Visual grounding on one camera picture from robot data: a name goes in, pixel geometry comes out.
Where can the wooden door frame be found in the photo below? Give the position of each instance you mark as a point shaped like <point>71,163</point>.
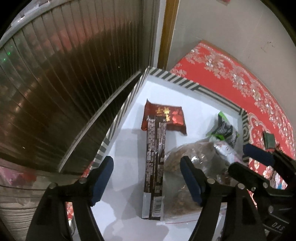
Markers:
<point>171,10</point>

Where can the striped white storage box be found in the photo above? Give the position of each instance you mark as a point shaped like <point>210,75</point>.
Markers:
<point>119,213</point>

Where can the metal roller shutter door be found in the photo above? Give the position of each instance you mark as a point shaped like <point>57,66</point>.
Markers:
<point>66,69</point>

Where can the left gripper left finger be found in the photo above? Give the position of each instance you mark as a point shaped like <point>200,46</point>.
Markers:
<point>50,220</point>

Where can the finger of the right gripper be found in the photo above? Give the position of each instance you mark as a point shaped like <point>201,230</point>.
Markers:
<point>266,158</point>

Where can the black green snack packet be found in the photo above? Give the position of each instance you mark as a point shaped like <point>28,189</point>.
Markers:
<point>224,131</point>

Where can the white silver snack packet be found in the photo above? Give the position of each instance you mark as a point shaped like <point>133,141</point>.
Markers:
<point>227,153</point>

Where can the dark green snack packet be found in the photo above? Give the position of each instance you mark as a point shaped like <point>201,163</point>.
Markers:
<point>269,140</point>

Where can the dark chocolate bar packet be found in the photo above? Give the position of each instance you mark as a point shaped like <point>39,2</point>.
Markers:
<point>154,168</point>

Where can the red snack packet in box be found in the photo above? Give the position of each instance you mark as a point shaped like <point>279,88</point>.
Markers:
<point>174,115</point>

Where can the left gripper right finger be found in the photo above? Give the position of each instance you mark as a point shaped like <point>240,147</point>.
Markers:
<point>242,221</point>

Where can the red floral tablecloth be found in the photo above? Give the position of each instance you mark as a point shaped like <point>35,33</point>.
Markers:
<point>218,71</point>

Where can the clear bag of nuts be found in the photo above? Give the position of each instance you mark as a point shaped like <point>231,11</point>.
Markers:
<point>178,202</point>

